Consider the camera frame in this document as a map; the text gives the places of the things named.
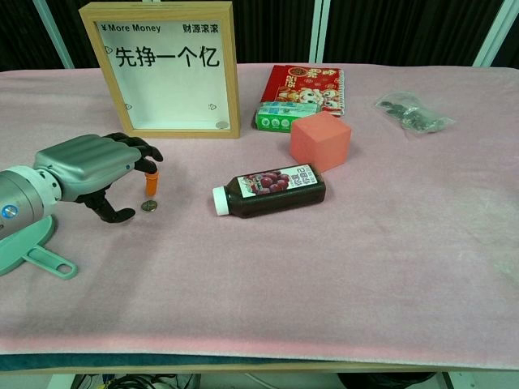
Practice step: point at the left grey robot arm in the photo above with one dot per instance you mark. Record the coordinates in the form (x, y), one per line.
(20, 198)

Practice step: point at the green tissue pack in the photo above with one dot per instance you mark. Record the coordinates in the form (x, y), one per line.
(280, 117)

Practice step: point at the red printed packet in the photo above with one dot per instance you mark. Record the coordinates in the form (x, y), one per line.
(308, 85)

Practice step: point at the white partition frame post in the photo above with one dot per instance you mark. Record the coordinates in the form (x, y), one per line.
(492, 40)
(318, 32)
(53, 32)

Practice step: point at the orange foam cube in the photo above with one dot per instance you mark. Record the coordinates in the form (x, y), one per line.
(320, 142)

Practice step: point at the pink tablecloth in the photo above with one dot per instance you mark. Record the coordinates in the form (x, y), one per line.
(284, 283)

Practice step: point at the mint green hand brush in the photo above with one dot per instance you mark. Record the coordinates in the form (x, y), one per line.
(24, 251)

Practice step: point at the wooden framed money box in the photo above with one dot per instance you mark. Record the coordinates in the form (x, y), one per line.
(170, 89)

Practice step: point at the clear bag of coins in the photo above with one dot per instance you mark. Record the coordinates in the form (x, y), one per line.
(409, 113)

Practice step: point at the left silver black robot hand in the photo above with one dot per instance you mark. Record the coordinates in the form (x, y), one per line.
(93, 162)

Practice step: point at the dark juice bottle white cap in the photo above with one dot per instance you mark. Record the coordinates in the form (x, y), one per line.
(275, 194)

